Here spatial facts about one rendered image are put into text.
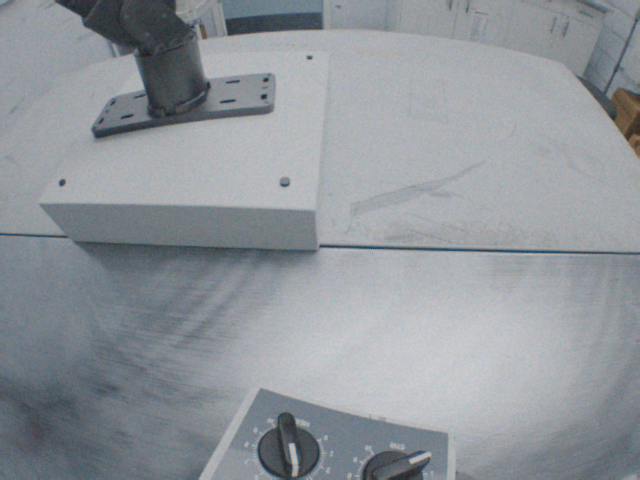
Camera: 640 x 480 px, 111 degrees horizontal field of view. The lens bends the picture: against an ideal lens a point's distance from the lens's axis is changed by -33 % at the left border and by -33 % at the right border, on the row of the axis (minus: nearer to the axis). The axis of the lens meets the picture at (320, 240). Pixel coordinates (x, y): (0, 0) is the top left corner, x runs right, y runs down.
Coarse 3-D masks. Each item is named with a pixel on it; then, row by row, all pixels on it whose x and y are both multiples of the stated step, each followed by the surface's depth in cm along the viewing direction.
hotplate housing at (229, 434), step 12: (264, 384) 19; (252, 396) 18; (300, 396) 19; (240, 408) 17; (336, 408) 18; (240, 420) 16; (384, 420) 18; (396, 420) 18; (228, 432) 16; (228, 444) 15; (216, 456) 14
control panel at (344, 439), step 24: (264, 408) 17; (288, 408) 17; (312, 408) 17; (240, 432) 15; (264, 432) 16; (312, 432) 16; (336, 432) 16; (360, 432) 16; (384, 432) 16; (408, 432) 16; (432, 432) 16; (240, 456) 14; (336, 456) 15; (360, 456) 15; (432, 456) 15
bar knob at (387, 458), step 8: (376, 456) 15; (384, 456) 15; (392, 456) 15; (400, 456) 15; (408, 456) 13; (416, 456) 13; (424, 456) 13; (368, 464) 14; (376, 464) 14; (384, 464) 13; (392, 464) 13; (400, 464) 13; (408, 464) 13; (416, 464) 13; (424, 464) 13; (368, 472) 14; (376, 472) 13; (384, 472) 13; (392, 472) 13; (400, 472) 13; (408, 472) 13; (416, 472) 13
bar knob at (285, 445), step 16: (288, 416) 15; (272, 432) 15; (288, 432) 14; (304, 432) 16; (272, 448) 15; (288, 448) 13; (304, 448) 15; (272, 464) 14; (288, 464) 13; (304, 464) 14
